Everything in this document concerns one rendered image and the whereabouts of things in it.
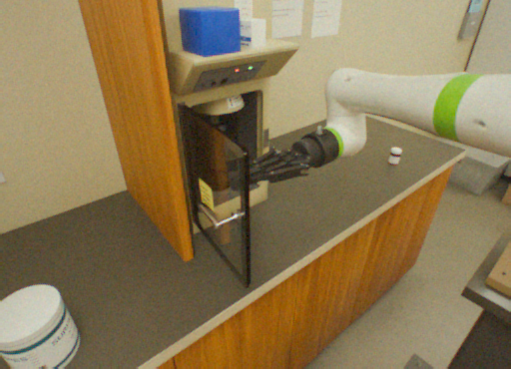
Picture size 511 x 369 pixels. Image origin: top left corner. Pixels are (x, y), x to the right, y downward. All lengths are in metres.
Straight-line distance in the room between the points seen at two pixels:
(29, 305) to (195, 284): 0.37
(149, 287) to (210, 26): 0.68
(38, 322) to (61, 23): 0.82
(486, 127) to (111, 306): 0.89
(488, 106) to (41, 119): 1.16
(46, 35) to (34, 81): 0.14
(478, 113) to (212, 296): 0.71
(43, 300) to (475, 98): 0.88
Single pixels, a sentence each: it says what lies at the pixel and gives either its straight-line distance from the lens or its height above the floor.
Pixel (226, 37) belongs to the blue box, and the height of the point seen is 1.55.
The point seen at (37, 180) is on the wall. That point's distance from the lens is 1.30.
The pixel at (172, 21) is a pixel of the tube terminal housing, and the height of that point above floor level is 1.57.
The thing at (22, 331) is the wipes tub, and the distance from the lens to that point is 0.80.
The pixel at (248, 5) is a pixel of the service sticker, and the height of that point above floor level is 1.60.
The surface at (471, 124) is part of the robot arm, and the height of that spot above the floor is 1.47.
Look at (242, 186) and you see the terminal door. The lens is 0.63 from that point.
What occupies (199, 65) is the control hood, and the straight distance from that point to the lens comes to 0.73.
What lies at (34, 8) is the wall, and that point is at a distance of 1.18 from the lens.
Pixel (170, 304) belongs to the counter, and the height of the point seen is 0.94.
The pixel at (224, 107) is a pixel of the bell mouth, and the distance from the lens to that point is 0.95.
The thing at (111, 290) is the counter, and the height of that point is 0.94.
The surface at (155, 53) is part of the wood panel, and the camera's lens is 0.71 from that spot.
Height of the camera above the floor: 1.66
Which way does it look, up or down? 32 degrees down
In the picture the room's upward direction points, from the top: straight up
